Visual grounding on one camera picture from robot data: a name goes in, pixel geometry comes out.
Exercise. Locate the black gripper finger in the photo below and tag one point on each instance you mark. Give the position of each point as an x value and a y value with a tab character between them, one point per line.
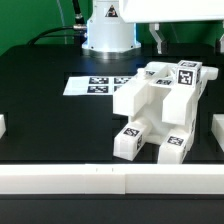
156	33
222	42

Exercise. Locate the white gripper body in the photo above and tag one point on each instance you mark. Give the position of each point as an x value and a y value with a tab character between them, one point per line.
150	11

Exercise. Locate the white tagged block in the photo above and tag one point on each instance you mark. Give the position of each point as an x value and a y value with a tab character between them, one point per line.
188	73

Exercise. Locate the white chair back frame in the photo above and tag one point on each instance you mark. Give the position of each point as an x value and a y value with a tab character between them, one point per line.
130	98

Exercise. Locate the white chair seat part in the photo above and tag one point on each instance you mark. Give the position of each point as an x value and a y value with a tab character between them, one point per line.
160	123

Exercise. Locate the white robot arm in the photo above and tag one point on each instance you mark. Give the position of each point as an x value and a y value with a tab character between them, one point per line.
111	29

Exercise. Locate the white part right edge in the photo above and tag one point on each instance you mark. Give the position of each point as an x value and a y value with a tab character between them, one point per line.
218	129

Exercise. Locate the white part edge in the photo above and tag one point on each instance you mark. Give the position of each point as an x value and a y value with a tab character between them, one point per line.
2	125
218	129

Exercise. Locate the white part left edge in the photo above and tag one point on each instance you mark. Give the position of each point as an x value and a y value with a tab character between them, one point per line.
2	125

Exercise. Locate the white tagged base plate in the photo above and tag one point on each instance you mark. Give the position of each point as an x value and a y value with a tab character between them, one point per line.
94	85

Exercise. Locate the white front rail barrier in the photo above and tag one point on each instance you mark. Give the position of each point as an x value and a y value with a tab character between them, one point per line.
112	179

